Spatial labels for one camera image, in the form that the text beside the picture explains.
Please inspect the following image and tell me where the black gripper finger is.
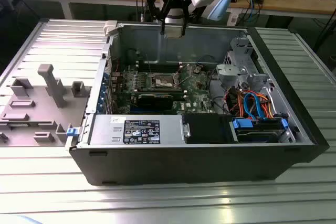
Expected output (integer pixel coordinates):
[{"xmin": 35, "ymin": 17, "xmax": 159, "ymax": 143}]
[
  {"xmin": 145, "ymin": 0, "xmax": 174, "ymax": 35},
  {"xmin": 180, "ymin": 0, "xmax": 191, "ymax": 37}
]

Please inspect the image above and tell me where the small CPU plate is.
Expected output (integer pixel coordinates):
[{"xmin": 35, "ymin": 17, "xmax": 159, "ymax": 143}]
[{"xmin": 164, "ymin": 27, "xmax": 184, "ymax": 39}]

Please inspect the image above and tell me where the thin wire locking lever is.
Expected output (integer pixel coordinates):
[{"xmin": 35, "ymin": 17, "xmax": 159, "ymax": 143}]
[
  {"xmin": 174, "ymin": 63, "xmax": 191, "ymax": 75},
  {"xmin": 146, "ymin": 55, "xmax": 154, "ymax": 77}
]

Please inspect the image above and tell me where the black RAM slot bank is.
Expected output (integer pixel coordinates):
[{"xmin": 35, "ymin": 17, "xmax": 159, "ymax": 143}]
[{"xmin": 138, "ymin": 62, "xmax": 182, "ymax": 73}]

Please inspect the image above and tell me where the CPU socket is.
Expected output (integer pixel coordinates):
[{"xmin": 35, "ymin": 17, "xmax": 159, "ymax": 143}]
[{"xmin": 149, "ymin": 72, "xmax": 182, "ymax": 90}]

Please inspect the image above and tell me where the black plastic bay cover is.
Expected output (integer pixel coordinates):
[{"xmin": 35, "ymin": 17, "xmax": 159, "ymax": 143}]
[{"xmin": 183, "ymin": 114, "xmax": 234, "ymax": 145}]

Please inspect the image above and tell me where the white labelled box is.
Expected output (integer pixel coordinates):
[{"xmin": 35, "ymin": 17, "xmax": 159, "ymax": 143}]
[{"xmin": 227, "ymin": 8, "xmax": 246, "ymax": 27}]

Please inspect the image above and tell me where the silver metal drive cage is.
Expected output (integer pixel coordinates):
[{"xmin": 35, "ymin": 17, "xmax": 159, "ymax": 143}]
[{"xmin": 215, "ymin": 37, "xmax": 272, "ymax": 92}]

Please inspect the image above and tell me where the green motherboard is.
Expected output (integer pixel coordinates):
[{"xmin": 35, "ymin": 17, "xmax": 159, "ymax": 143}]
[{"xmin": 109, "ymin": 62, "xmax": 219, "ymax": 115}]

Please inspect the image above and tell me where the black graphics card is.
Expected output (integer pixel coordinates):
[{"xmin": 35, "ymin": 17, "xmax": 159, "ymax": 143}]
[{"xmin": 130, "ymin": 92, "xmax": 174, "ymax": 111}]

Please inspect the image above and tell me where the black white rating label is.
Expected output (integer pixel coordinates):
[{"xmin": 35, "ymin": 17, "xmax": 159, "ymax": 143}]
[{"xmin": 123, "ymin": 119, "xmax": 161, "ymax": 145}]

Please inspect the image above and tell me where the hard disk in blue carrier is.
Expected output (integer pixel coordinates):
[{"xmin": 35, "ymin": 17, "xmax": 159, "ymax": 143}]
[{"xmin": 229, "ymin": 118, "xmax": 289, "ymax": 144}]

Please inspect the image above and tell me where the grey power supply unit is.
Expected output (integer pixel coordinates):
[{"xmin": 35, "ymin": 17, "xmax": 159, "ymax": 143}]
[{"xmin": 88, "ymin": 114, "xmax": 185, "ymax": 146}]

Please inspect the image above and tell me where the black open PC case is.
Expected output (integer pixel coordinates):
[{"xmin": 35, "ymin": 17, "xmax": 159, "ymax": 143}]
[{"xmin": 68, "ymin": 20, "xmax": 330, "ymax": 187}]

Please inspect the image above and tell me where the blue case latch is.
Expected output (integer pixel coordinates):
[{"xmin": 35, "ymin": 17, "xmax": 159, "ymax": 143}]
[{"xmin": 66, "ymin": 127, "xmax": 80, "ymax": 138}]

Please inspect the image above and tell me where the grey parts rack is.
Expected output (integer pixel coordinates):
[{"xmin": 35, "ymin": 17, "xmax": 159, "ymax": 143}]
[{"xmin": 0, "ymin": 63, "xmax": 93, "ymax": 148}]

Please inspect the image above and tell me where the blue flat wire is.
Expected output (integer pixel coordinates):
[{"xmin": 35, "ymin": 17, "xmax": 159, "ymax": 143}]
[{"xmin": 243, "ymin": 92, "xmax": 266, "ymax": 121}]

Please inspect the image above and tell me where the orange wire bundle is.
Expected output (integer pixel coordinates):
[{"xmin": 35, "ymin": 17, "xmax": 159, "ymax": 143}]
[{"xmin": 225, "ymin": 89, "xmax": 277, "ymax": 119}]

